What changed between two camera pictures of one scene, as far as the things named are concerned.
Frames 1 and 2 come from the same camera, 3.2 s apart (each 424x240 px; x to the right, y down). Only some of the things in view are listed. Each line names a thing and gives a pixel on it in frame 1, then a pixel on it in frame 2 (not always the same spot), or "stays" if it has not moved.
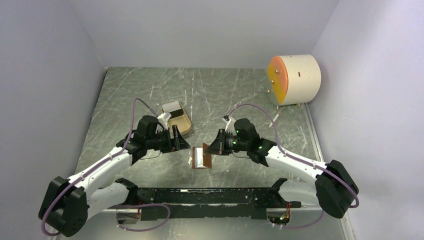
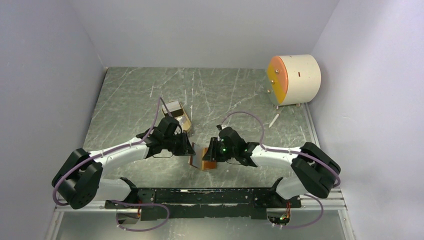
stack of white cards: [171, 106] stays
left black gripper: [177, 143] -> [186, 148]
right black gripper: [218, 146] -> [212, 153]
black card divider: [176, 113] stays
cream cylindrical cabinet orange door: [293, 79] stays
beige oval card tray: [182, 121] stays
